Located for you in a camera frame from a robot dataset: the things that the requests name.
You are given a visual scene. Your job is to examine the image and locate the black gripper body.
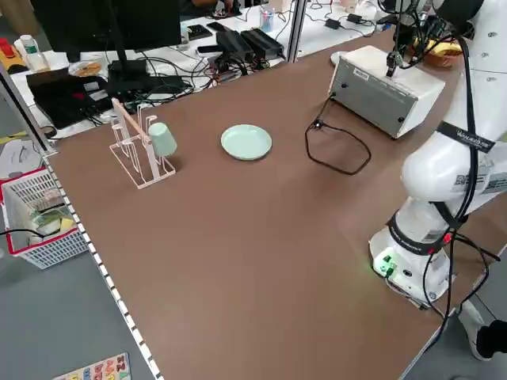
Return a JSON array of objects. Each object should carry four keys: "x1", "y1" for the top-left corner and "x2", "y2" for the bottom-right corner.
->
[{"x1": 395, "y1": 11, "x2": 428, "y2": 53}]

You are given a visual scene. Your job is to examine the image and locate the white countertop oven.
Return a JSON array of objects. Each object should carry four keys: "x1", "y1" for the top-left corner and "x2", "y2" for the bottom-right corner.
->
[{"x1": 330, "y1": 44, "x2": 447, "y2": 139}]

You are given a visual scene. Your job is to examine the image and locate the strongly curved yellow banana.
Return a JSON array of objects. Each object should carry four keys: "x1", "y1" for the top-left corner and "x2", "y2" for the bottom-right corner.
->
[{"x1": 433, "y1": 40, "x2": 463, "y2": 55}]

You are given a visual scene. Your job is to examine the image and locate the black power brick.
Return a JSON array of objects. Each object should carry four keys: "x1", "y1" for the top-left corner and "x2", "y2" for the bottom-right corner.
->
[
  {"x1": 240, "y1": 28, "x2": 285, "y2": 60},
  {"x1": 215, "y1": 30, "x2": 254, "y2": 61}
]

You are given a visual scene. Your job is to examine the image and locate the pen cup with pens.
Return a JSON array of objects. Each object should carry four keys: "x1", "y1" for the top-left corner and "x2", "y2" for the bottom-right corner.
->
[{"x1": 258, "y1": 6, "x2": 276, "y2": 32}]

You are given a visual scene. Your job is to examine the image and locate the mint green round plate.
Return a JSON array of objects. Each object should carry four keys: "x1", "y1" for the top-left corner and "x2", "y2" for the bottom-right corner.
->
[{"x1": 220, "y1": 123, "x2": 273, "y2": 162}]

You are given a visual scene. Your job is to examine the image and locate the black small box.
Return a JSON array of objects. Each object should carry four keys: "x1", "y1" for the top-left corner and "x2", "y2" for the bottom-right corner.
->
[{"x1": 185, "y1": 24, "x2": 212, "y2": 40}]

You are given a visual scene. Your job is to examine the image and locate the mint green cup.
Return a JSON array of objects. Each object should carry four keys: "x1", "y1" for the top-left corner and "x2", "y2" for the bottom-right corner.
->
[{"x1": 148, "y1": 121, "x2": 178, "y2": 158}]

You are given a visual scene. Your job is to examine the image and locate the black monitor stand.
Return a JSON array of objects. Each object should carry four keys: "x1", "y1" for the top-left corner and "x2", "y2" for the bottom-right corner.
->
[{"x1": 105, "y1": 0, "x2": 148, "y2": 91}]

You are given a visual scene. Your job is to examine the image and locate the black computer monitor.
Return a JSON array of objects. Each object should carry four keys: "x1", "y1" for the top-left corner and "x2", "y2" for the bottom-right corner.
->
[{"x1": 40, "y1": 0, "x2": 182, "y2": 55}]

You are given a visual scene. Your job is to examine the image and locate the person's foot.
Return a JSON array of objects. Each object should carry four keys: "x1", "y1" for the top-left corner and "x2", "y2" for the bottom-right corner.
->
[{"x1": 456, "y1": 300, "x2": 507, "y2": 362}]

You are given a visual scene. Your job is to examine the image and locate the black flat case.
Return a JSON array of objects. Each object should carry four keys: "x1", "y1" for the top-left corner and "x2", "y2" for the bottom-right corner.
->
[{"x1": 25, "y1": 70, "x2": 114, "y2": 130}]

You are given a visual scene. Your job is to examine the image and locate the white plastic bottle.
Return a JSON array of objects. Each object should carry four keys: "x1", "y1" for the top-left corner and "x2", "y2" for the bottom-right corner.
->
[{"x1": 13, "y1": 34, "x2": 48, "y2": 73}]

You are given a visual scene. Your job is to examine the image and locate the packets in plastic basket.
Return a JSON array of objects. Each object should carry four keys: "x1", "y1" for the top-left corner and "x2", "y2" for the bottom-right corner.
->
[{"x1": 25, "y1": 188, "x2": 77, "y2": 241}]

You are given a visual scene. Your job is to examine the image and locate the yellow emergency stop box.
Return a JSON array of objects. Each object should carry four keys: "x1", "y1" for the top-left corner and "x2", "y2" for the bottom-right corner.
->
[{"x1": 0, "y1": 37, "x2": 29, "y2": 74}]

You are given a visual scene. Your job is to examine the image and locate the white plastic basket red rim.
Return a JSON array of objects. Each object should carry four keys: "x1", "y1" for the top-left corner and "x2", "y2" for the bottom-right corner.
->
[{"x1": 0, "y1": 167, "x2": 90, "y2": 271}]

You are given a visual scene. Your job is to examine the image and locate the letter puzzle board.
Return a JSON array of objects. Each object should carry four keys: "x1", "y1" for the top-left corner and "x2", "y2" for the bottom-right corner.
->
[{"x1": 51, "y1": 351, "x2": 132, "y2": 380}]

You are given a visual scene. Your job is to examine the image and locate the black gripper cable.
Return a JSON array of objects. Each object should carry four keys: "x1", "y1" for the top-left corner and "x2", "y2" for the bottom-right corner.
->
[{"x1": 391, "y1": 0, "x2": 456, "y2": 69}]

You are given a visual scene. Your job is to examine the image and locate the silver aluminium frame post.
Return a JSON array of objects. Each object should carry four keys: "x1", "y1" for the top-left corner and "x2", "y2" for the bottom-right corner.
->
[{"x1": 286, "y1": 0, "x2": 308, "y2": 63}]

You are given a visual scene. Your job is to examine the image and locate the black oven power cable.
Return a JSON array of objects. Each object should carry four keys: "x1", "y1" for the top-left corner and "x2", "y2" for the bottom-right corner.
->
[{"x1": 304, "y1": 94, "x2": 372, "y2": 176}]

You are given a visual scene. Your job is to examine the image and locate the black desk cable bundle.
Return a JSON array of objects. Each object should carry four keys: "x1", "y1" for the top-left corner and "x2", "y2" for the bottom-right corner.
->
[{"x1": 130, "y1": 53, "x2": 249, "y2": 105}]

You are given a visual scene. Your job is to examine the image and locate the black arm base cable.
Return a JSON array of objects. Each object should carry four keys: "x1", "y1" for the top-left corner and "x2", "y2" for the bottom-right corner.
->
[{"x1": 422, "y1": 231, "x2": 501, "y2": 320}]

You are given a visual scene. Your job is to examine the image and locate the white wire cup rack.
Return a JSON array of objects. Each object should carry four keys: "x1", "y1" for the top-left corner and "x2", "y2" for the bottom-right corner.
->
[{"x1": 109, "y1": 97, "x2": 177, "y2": 189}]

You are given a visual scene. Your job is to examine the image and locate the silver ruled table edge rail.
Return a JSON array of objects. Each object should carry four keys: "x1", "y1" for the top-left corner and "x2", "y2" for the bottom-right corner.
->
[{"x1": 41, "y1": 153, "x2": 164, "y2": 380}]

